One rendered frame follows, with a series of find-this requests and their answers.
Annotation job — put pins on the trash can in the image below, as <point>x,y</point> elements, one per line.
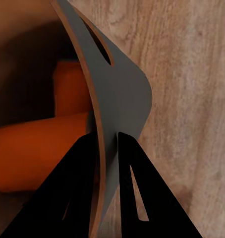
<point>34,34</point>

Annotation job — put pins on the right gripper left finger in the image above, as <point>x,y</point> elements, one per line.
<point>72,180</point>

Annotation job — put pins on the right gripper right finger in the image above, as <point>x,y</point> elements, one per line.
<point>167,218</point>

